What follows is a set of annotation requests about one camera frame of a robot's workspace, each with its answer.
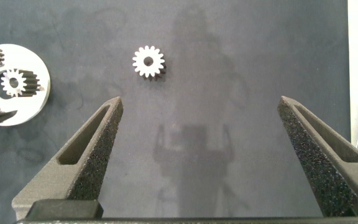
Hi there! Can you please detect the large steel gear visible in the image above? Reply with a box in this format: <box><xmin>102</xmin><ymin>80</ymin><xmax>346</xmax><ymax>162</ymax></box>
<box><xmin>132</xmin><ymin>45</ymin><xmax>167</xmax><ymax>82</ymax></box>

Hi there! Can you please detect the dark mat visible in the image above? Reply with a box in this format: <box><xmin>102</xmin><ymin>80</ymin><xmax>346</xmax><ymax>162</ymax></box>
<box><xmin>0</xmin><ymin>0</ymin><xmax>351</xmax><ymax>218</ymax></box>

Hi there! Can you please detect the round white plate with pins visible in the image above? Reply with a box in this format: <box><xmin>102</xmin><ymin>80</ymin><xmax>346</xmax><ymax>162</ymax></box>
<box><xmin>0</xmin><ymin>43</ymin><xmax>51</xmax><ymax>127</ymax></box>

